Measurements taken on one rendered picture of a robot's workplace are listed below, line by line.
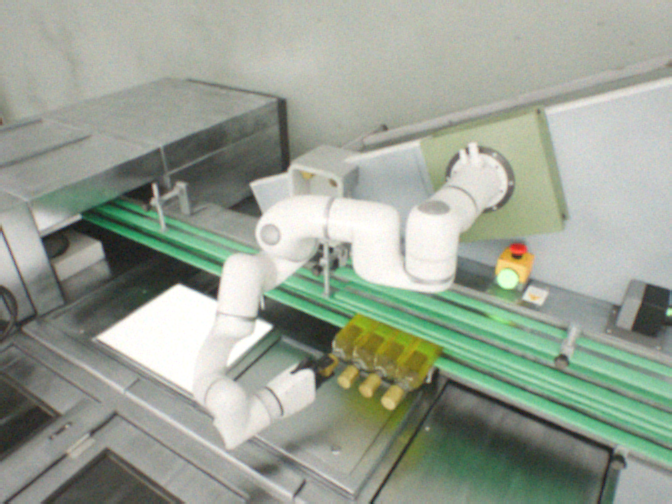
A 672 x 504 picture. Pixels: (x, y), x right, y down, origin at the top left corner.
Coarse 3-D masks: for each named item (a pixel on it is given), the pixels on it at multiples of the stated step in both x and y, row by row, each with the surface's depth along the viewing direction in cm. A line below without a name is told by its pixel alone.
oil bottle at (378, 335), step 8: (376, 328) 132; (384, 328) 133; (392, 328) 133; (368, 336) 130; (376, 336) 130; (384, 336) 130; (360, 344) 128; (368, 344) 128; (376, 344) 128; (360, 352) 126; (368, 352) 125; (376, 352) 126; (360, 360) 125; (368, 360) 125; (368, 368) 126
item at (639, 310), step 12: (636, 288) 111; (648, 288) 111; (660, 288) 111; (624, 300) 109; (636, 300) 108; (648, 300) 108; (660, 300) 108; (624, 312) 111; (636, 312) 109; (648, 312) 108; (660, 312) 106; (624, 324) 112; (636, 324) 110; (648, 324) 109; (660, 324) 108
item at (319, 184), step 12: (300, 168) 141; (312, 168) 139; (300, 180) 148; (312, 180) 150; (324, 180) 148; (336, 180) 136; (300, 192) 150; (312, 192) 152; (324, 192) 150; (336, 192) 147; (324, 240) 149
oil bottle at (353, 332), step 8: (352, 320) 134; (360, 320) 134; (368, 320) 134; (376, 320) 136; (344, 328) 132; (352, 328) 132; (360, 328) 132; (368, 328) 133; (336, 336) 129; (344, 336) 129; (352, 336) 129; (360, 336) 130; (336, 344) 128; (344, 344) 127; (352, 344) 127; (344, 352) 127; (352, 352) 128
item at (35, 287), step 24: (0, 192) 154; (0, 216) 145; (24, 216) 151; (0, 240) 147; (24, 240) 153; (0, 264) 149; (24, 264) 155; (48, 264) 161; (24, 288) 157; (48, 288) 164; (24, 312) 159
